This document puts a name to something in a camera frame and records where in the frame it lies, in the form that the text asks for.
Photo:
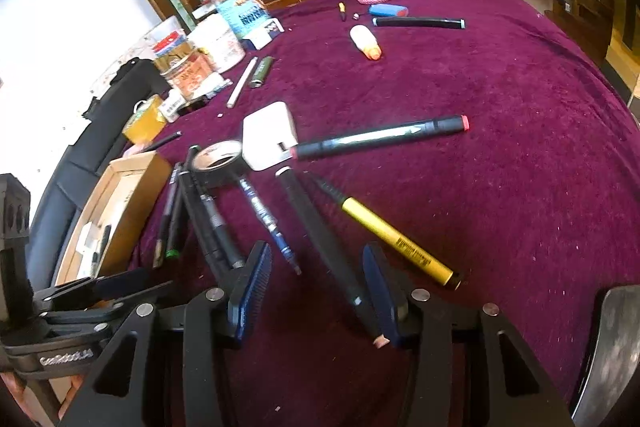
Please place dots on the black marker red cap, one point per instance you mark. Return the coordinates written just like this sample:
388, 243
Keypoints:
380, 136

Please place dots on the cardboard tray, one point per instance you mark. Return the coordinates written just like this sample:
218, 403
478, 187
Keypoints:
115, 207

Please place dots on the white tub red print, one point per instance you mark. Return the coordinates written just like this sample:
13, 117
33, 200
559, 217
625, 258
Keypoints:
220, 44

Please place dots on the clear jar orange label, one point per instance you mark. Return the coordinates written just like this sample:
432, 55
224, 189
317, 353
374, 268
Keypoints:
192, 79

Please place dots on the yellow black highlighter pen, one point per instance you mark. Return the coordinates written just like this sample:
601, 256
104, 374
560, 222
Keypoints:
400, 247

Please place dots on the dark green tube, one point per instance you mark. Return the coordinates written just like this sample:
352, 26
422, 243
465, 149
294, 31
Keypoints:
262, 71

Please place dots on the thin dark pen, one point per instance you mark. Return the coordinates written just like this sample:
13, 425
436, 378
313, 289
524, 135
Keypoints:
162, 232

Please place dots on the black marker grey cap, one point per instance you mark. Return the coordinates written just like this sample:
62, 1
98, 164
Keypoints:
420, 22

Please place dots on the blue labelled canister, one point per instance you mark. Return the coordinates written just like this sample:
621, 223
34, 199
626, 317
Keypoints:
245, 14

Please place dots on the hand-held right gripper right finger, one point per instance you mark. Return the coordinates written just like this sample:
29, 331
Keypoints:
382, 302

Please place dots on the thin black pen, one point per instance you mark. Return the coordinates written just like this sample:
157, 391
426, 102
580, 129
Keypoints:
165, 141

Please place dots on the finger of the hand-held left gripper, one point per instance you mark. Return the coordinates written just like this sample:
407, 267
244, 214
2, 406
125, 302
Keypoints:
95, 288
100, 317

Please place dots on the small white blue box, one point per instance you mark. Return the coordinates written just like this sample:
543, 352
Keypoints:
262, 38

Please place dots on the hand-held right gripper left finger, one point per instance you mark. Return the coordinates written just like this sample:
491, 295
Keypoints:
250, 292

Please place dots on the black marker white cap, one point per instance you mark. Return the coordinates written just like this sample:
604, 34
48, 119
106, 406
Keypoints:
320, 232

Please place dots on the black marker green cap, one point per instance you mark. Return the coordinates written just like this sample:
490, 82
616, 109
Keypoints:
175, 227

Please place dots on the black clear retractable pen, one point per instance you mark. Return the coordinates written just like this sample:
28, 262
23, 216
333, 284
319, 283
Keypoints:
220, 232

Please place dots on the blue ballpoint pen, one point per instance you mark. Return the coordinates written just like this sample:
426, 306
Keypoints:
267, 222

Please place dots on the white charger adapter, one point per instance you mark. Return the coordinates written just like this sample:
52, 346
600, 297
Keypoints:
267, 137
89, 237

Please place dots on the short black pen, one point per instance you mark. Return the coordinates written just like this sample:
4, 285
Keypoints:
102, 249

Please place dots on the yellow tape roll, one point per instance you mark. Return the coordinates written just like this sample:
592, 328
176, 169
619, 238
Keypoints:
142, 127

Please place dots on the white slim pen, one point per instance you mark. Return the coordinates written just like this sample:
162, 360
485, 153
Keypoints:
242, 82

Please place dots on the small yellow black tool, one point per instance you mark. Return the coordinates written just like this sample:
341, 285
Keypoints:
342, 9

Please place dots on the black tape roll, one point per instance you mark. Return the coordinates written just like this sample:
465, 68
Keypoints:
199, 162

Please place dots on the stick jar striped lid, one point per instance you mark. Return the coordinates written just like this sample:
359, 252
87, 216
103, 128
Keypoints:
172, 49

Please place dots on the small blue tube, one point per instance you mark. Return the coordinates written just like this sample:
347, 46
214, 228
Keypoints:
387, 10

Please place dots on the white glue bottle orange cap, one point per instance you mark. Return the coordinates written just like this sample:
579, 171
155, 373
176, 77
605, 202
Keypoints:
362, 39

